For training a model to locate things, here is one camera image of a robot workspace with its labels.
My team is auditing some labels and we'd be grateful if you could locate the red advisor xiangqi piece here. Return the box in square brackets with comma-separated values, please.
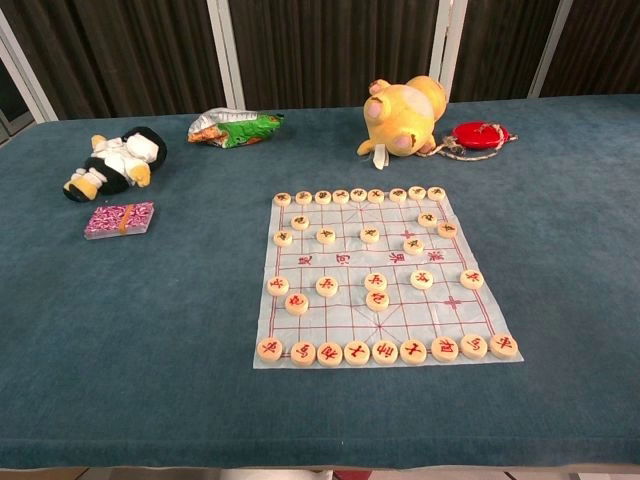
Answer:
[398, 339, 427, 366]
[343, 340, 371, 367]

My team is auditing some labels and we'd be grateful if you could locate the pink patterned card deck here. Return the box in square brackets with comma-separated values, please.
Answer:
[83, 201, 156, 241]

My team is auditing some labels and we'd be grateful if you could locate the green white snack bag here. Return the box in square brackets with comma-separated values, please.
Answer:
[187, 107, 287, 150]

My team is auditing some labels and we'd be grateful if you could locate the red general xiangqi piece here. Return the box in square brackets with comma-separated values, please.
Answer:
[371, 339, 400, 365]

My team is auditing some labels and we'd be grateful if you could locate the red elephant xiangqi piece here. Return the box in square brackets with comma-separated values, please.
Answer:
[316, 341, 344, 368]
[431, 335, 460, 363]

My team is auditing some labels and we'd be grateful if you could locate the yellow plush toy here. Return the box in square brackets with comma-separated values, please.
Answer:
[356, 74, 449, 171]

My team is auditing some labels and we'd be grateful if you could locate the black white penguin plush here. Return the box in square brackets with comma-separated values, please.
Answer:
[62, 126, 169, 204]

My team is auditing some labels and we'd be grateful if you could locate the red round disc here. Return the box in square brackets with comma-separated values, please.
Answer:
[452, 121, 514, 150]

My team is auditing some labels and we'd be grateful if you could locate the red chariot xiangqi piece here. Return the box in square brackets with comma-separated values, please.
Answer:
[256, 337, 284, 365]
[489, 332, 519, 361]

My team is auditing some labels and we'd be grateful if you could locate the white partition frame post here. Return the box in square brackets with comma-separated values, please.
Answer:
[528, 0, 575, 99]
[206, 0, 246, 110]
[0, 22, 60, 124]
[430, 0, 469, 104]

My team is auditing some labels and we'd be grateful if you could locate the dark pleated partition panel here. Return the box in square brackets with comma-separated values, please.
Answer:
[449, 0, 561, 101]
[228, 0, 451, 109]
[0, 0, 226, 121]
[542, 0, 640, 99]

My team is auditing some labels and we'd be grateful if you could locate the white xiangqi board sheet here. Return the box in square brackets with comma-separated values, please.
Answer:
[252, 192, 525, 371]

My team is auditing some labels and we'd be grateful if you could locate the blue velvet tablecloth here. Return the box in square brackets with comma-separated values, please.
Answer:
[0, 89, 640, 471]

